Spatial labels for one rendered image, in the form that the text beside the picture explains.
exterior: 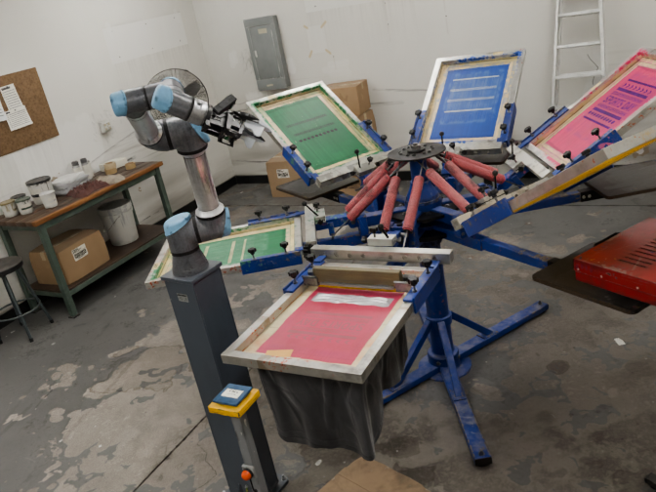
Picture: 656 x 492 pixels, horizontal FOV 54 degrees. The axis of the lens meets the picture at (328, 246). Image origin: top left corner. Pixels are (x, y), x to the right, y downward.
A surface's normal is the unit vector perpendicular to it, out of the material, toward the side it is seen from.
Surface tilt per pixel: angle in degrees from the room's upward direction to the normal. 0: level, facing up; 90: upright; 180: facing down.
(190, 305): 90
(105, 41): 90
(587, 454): 0
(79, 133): 90
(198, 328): 90
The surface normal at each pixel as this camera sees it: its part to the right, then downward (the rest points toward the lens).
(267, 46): -0.45, 0.42
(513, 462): -0.18, -0.91
